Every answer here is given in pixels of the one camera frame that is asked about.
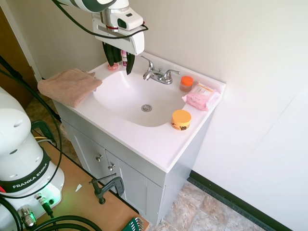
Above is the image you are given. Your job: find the pink wet wipes pack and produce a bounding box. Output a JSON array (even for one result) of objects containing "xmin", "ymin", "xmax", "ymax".
[{"xmin": 181, "ymin": 82, "xmax": 222, "ymax": 112}]

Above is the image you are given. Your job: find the grey vanity cabinet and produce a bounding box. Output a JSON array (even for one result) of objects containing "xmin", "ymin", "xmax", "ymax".
[{"xmin": 51, "ymin": 99, "xmax": 215, "ymax": 227}]

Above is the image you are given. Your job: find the yellow tub with orange lid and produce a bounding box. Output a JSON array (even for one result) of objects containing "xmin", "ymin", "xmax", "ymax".
[{"xmin": 171, "ymin": 109, "xmax": 193, "ymax": 132}]

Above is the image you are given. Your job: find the thick black base cable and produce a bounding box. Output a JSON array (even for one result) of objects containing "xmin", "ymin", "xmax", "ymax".
[{"xmin": 0, "ymin": 196, "xmax": 104, "ymax": 231}]

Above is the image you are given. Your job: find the dark green table clamp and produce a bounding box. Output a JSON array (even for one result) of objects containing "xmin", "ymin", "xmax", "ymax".
[{"xmin": 30, "ymin": 120, "xmax": 58, "ymax": 147}]

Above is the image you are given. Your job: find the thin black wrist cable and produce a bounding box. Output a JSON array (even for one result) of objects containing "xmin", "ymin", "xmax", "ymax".
[{"xmin": 51, "ymin": 0, "xmax": 150, "ymax": 39}]

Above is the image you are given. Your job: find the brown jar with orange lid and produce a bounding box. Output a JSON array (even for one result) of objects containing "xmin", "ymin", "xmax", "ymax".
[{"xmin": 179, "ymin": 76, "xmax": 194, "ymax": 93}]

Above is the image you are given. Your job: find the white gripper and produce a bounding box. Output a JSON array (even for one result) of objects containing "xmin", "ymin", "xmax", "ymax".
[{"xmin": 91, "ymin": 12, "xmax": 145, "ymax": 76}]

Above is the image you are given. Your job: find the black baseboard strip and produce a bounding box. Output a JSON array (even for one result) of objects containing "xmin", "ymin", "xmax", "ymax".
[{"xmin": 188, "ymin": 170, "xmax": 297, "ymax": 231}]

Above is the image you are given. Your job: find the thick black hanging cable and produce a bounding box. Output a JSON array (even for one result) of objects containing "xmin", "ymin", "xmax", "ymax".
[{"xmin": 0, "ymin": 54, "xmax": 64, "ymax": 191}]

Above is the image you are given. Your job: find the black metal C-clamp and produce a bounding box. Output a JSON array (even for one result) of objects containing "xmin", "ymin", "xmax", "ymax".
[{"xmin": 89, "ymin": 173, "xmax": 126, "ymax": 205}]

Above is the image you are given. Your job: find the chrome two-handle faucet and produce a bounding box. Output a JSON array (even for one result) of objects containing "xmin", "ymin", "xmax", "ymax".
[{"xmin": 140, "ymin": 55, "xmax": 181, "ymax": 85}]

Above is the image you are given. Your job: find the brown wooden door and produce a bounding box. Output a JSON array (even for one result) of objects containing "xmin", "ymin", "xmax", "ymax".
[{"xmin": 0, "ymin": 8, "xmax": 37, "ymax": 103}]

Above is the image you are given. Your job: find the tan terry cloth towel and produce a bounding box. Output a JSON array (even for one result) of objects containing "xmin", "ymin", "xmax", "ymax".
[{"xmin": 37, "ymin": 68, "xmax": 103, "ymax": 109}]

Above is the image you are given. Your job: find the green hex key set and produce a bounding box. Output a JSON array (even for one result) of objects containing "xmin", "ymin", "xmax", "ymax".
[{"xmin": 125, "ymin": 216, "xmax": 145, "ymax": 231}]

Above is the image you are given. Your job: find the pink-capped deodorant bottle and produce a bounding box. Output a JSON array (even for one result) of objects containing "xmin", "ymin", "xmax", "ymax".
[{"xmin": 121, "ymin": 50, "xmax": 129, "ymax": 68}]

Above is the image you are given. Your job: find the white door frame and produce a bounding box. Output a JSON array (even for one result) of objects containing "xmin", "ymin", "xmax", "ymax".
[{"xmin": 0, "ymin": 0, "xmax": 43, "ymax": 82}]

